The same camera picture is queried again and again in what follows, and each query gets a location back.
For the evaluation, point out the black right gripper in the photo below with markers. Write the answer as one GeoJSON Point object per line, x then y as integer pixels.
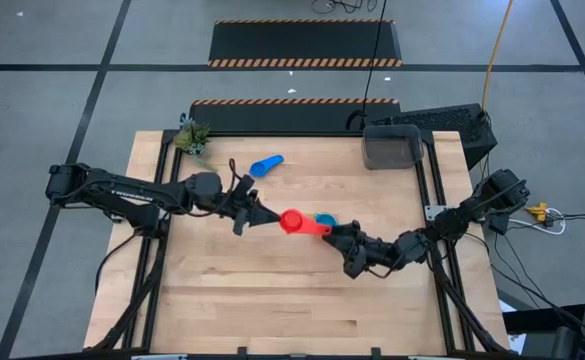
{"type": "Point", "coordinates": [372, 252]}

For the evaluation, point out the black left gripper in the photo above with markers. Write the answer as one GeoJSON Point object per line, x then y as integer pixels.
{"type": "Point", "coordinates": [242, 207]}

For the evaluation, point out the cyan measuring cup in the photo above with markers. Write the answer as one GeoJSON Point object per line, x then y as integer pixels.
{"type": "Point", "coordinates": [327, 219]}

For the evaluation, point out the red measuring cup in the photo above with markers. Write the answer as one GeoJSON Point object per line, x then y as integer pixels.
{"type": "Point", "coordinates": [292, 221]}

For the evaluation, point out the small blue measuring cup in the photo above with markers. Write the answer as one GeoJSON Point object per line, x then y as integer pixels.
{"type": "Point", "coordinates": [262, 167]}

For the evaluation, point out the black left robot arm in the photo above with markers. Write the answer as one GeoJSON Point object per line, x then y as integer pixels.
{"type": "Point", "coordinates": [122, 192]}

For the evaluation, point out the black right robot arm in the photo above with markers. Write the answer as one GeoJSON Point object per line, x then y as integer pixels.
{"type": "Point", "coordinates": [462, 215]}

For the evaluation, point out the grey translucent plastic basket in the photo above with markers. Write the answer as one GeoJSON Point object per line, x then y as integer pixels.
{"type": "Point", "coordinates": [392, 150]}

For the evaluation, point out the black ramp with hazard stripes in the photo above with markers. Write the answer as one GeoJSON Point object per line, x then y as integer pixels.
{"type": "Point", "coordinates": [302, 42]}
{"type": "Point", "coordinates": [282, 117]}

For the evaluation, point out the artificial succulent plant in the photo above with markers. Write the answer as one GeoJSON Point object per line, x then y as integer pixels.
{"type": "Point", "coordinates": [192, 139]}

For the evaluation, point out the black table edge clamp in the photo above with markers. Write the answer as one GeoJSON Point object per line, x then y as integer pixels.
{"type": "Point", "coordinates": [376, 351]}
{"type": "Point", "coordinates": [242, 351]}

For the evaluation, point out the yellow plug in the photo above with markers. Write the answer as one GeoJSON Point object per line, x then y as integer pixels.
{"type": "Point", "coordinates": [538, 212]}

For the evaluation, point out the black aluminium table frame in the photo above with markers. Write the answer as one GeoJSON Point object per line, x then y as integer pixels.
{"type": "Point", "coordinates": [297, 134]}

